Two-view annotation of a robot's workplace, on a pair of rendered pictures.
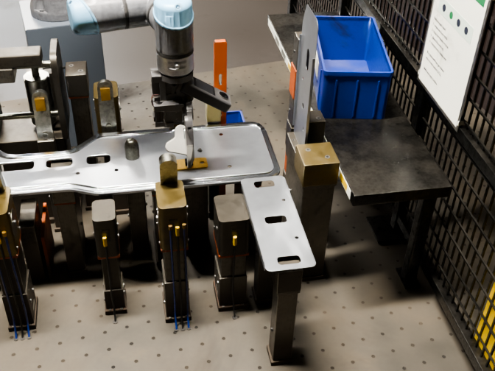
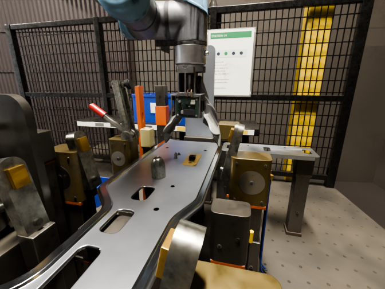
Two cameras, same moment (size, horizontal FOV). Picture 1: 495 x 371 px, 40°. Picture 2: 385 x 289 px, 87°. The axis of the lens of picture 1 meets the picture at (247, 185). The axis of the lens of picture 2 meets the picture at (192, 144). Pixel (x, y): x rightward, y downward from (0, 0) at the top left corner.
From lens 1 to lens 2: 1.40 m
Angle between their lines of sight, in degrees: 60
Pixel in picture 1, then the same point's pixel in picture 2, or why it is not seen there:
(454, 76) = (239, 76)
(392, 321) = not seen: hidden behind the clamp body
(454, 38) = (232, 61)
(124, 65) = not seen: outside the picture
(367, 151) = not seen: hidden behind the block
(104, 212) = (235, 206)
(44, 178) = (141, 239)
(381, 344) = (283, 197)
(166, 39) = (203, 23)
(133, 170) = (181, 178)
